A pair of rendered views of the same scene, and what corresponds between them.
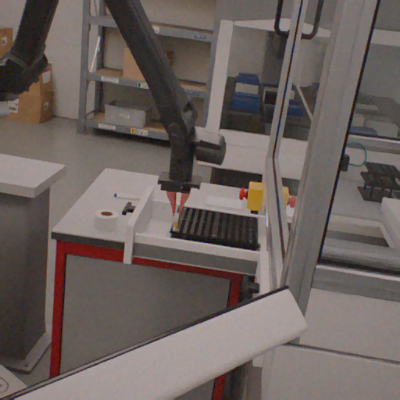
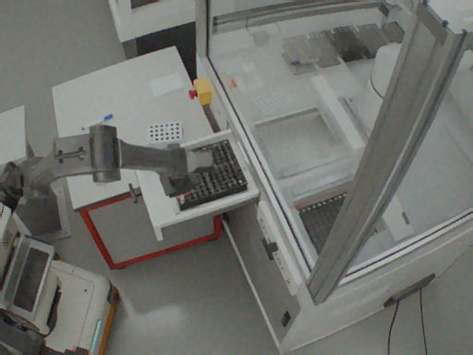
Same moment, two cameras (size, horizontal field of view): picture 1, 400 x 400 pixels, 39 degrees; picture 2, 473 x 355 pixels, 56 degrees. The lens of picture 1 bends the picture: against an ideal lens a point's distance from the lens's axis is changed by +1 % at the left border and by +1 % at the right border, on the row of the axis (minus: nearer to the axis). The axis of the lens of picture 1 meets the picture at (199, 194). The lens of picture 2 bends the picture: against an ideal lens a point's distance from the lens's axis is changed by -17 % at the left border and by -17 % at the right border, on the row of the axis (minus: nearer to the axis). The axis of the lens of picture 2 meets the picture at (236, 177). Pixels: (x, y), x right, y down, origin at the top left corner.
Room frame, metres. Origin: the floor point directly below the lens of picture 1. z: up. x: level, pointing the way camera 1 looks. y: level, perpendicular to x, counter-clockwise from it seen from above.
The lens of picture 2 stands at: (0.54, 0.24, 2.32)
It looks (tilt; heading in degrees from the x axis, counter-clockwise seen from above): 60 degrees down; 333
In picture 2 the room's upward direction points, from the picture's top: 3 degrees clockwise
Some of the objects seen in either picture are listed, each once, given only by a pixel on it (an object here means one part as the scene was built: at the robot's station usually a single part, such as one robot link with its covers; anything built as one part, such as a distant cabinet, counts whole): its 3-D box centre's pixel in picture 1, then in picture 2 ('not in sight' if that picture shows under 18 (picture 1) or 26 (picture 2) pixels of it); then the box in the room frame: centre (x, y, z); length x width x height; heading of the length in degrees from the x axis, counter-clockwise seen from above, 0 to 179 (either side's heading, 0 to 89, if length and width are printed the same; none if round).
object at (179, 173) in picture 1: (180, 170); (177, 176); (1.27, 0.05, 1.06); 0.10 x 0.07 x 0.07; 88
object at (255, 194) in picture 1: (254, 195); (201, 91); (1.67, -0.17, 0.88); 0.07 x 0.05 x 0.07; 177
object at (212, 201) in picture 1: (223, 203); (166, 85); (1.84, -0.09, 0.77); 0.13 x 0.09 x 0.02; 88
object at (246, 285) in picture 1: (250, 287); (271, 248); (1.02, -0.13, 0.91); 0.07 x 0.04 x 0.01; 177
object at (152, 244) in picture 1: (217, 237); (207, 176); (1.34, -0.06, 0.86); 0.40 x 0.26 x 0.06; 87
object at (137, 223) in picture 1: (140, 221); (145, 194); (1.35, 0.15, 0.87); 0.29 x 0.02 x 0.11; 177
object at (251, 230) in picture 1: (214, 234); (204, 176); (1.34, -0.05, 0.87); 0.22 x 0.18 x 0.06; 87
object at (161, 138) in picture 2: not in sight; (164, 135); (1.61, 0.00, 0.78); 0.12 x 0.08 x 0.04; 73
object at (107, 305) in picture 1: (155, 302); (137, 169); (1.76, 0.11, 0.38); 0.62 x 0.58 x 0.76; 177
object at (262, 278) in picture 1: (261, 302); (278, 249); (1.02, -0.16, 0.87); 0.29 x 0.02 x 0.11; 177
